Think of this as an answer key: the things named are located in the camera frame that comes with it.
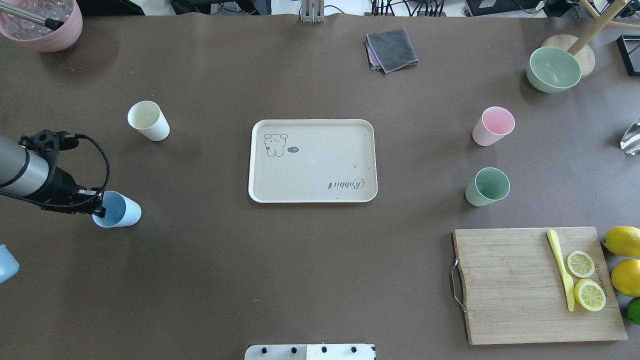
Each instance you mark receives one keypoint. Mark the beige rabbit tray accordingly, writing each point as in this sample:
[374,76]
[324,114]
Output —
[312,161]

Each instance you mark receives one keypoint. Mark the cream white cup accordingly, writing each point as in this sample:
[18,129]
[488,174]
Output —
[147,118]

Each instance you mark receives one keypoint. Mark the lemon slice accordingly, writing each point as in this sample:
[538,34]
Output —
[580,264]
[589,295]

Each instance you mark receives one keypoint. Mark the light blue cup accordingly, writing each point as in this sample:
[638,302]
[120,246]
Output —
[120,211]

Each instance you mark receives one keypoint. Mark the whole lemon near lime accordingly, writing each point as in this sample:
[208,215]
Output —
[625,277]

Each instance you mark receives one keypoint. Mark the yellow plastic knife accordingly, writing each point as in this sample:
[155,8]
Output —
[567,280]

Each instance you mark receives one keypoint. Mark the lemon slice upper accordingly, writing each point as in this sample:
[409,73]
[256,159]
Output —
[580,264]

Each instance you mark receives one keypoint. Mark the lemon slice lower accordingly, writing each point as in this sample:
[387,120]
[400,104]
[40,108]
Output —
[589,295]

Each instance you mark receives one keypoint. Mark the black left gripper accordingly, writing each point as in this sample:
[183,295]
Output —
[61,186]

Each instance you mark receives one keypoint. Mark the purple cloth under grey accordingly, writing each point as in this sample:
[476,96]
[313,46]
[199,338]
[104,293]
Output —
[372,58]

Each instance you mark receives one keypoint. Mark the metal muddler in bowl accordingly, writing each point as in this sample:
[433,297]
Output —
[38,19]

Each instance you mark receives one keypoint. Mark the grey folded cloth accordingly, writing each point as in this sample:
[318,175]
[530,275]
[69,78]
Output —
[393,49]

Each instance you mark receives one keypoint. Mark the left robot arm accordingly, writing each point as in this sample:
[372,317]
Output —
[29,172]

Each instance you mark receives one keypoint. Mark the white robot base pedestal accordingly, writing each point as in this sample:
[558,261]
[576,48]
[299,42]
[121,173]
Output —
[322,351]

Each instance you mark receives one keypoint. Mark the wooden cup stand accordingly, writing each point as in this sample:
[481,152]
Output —
[578,47]

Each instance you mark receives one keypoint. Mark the glass mug on stand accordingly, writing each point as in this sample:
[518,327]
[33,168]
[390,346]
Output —
[630,141]

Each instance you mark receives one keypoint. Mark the pink ice bowl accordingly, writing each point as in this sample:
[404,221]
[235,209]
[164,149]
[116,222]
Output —
[38,37]

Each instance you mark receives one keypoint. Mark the green cup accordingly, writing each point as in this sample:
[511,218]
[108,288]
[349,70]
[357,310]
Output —
[488,186]

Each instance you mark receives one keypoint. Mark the green lime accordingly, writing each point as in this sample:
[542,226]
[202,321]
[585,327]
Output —
[633,311]

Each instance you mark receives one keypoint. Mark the whole lemon outer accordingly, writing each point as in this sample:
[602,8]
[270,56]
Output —
[623,241]

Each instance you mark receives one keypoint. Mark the bamboo cutting board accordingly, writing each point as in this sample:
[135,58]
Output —
[512,291]

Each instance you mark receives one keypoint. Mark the pink cup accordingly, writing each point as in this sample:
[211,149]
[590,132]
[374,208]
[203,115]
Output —
[495,123]

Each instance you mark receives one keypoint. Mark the mint green bowl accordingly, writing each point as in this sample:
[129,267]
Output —
[552,70]

